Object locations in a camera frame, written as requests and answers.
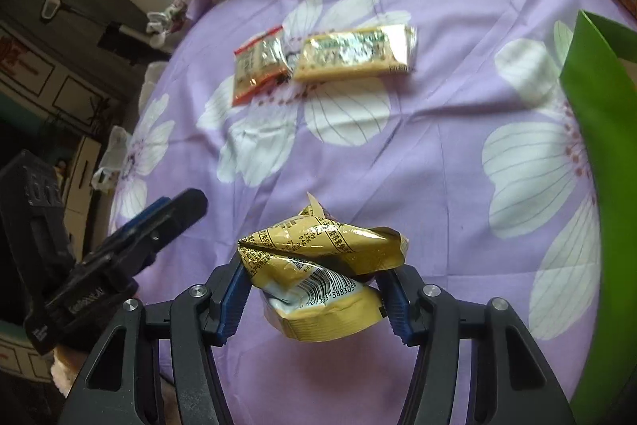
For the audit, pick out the white panelled cabinet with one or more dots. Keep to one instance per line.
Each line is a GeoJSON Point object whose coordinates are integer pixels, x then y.
{"type": "Point", "coordinates": [50, 71]}

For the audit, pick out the gold snack packet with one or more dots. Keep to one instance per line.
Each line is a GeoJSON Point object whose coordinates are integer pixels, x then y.
{"type": "Point", "coordinates": [318, 265]}

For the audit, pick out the white crumpled plastic bag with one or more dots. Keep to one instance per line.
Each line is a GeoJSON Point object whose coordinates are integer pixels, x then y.
{"type": "Point", "coordinates": [112, 158]}

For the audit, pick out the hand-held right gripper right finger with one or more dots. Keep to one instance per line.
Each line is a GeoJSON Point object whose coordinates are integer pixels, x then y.
{"type": "Point", "coordinates": [395, 310]}

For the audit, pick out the green cardboard box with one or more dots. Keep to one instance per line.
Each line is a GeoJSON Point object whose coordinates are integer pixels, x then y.
{"type": "Point", "coordinates": [612, 206]}

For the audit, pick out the red and white snack packet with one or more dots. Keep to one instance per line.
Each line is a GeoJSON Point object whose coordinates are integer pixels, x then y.
{"type": "Point", "coordinates": [259, 61]}

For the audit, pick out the person's left forearm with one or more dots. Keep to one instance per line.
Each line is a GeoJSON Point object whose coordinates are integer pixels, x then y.
{"type": "Point", "coordinates": [67, 370]}

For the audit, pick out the purple floral bed sheet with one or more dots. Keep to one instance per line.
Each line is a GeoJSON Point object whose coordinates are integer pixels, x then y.
{"type": "Point", "coordinates": [423, 146]}

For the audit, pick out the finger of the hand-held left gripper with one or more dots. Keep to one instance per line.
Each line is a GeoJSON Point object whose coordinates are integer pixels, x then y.
{"type": "Point", "coordinates": [142, 221]}
{"type": "Point", "coordinates": [181, 216]}

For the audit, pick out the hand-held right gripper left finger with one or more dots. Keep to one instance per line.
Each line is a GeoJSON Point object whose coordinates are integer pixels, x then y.
{"type": "Point", "coordinates": [234, 305]}

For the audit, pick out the cream cracker packet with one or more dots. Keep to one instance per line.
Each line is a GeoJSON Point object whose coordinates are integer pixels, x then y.
{"type": "Point", "coordinates": [353, 54]}

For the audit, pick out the white knotted plastic bag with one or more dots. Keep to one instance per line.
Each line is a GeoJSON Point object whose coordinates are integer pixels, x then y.
{"type": "Point", "coordinates": [166, 19]}

